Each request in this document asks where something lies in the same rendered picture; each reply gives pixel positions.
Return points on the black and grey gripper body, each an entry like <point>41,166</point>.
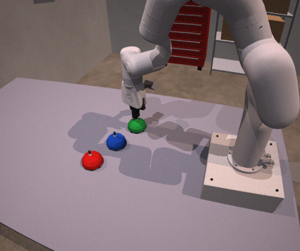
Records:
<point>133,95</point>

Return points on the blue bell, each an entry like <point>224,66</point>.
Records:
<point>116,141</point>

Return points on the red dome bell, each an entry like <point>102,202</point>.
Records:
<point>92,160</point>

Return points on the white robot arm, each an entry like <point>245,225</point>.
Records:
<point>272,85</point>

